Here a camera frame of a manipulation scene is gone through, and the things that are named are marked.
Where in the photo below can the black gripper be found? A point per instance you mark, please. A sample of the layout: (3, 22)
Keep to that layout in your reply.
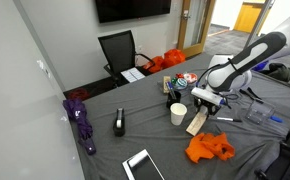
(211, 108)

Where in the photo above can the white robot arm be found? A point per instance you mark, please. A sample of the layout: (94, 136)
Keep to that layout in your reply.
(226, 73)

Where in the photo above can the left white paper cup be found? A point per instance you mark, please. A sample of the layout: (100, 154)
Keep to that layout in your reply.
(178, 112)

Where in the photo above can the black pen cup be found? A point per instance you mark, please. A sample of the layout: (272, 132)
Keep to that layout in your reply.
(171, 100)

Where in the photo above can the blue marker in cup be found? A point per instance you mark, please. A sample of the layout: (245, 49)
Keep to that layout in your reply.
(170, 88)

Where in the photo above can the blue small object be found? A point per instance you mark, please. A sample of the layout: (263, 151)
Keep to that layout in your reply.
(276, 119)

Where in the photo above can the black white marker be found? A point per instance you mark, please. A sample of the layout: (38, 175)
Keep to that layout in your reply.
(229, 119)

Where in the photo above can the red white snack pack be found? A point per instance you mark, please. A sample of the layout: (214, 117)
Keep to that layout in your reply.
(190, 77)

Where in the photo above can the teal round tin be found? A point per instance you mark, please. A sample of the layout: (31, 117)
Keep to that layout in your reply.
(180, 84)

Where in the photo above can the orange cloth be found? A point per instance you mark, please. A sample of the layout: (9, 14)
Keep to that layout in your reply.
(208, 145)

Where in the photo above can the long wooden block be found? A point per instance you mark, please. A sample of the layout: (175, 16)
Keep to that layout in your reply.
(166, 79)

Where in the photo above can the clear plastic box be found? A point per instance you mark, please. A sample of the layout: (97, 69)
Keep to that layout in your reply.
(259, 111)

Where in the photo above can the orange bag on floor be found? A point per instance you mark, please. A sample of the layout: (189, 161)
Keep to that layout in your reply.
(170, 58)

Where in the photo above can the white paper on chair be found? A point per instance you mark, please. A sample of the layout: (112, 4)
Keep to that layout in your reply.
(132, 75)

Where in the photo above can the white framed tablet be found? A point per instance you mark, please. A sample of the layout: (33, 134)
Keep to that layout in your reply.
(141, 167)

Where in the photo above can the wooden door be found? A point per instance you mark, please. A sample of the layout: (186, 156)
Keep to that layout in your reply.
(195, 20)

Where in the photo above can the black office chair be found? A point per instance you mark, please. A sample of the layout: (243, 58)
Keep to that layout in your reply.
(120, 53)

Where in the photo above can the purple folded umbrella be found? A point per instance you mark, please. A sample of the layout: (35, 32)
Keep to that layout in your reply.
(76, 111)

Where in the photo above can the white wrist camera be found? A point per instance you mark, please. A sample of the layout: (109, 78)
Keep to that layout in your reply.
(208, 96)

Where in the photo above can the wall mounted television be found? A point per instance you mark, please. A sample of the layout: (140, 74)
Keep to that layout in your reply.
(116, 10)

